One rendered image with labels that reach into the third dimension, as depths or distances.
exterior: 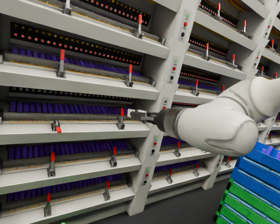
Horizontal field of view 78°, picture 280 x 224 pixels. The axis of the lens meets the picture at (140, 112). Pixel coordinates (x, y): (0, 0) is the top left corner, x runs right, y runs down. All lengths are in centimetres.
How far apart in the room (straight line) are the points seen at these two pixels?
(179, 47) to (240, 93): 45
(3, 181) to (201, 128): 68
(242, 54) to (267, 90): 97
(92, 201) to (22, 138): 47
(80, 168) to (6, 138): 31
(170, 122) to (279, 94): 24
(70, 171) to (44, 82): 38
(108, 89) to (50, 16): 29
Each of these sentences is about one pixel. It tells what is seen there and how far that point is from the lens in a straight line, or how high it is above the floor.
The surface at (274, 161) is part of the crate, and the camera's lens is 112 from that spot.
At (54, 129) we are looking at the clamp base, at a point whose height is 55.
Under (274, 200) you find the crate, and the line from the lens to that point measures 117.
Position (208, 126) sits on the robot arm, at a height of 74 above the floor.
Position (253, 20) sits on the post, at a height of 126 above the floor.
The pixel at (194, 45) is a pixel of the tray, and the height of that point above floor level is 102.
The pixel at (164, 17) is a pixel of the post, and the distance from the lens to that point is 92.
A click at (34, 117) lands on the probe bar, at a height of 57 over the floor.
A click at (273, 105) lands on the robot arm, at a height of 81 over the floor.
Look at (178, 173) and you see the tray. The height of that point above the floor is 17.
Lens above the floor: 83
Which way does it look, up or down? 14 degrees down
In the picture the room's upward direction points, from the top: 12 degrees clockwise
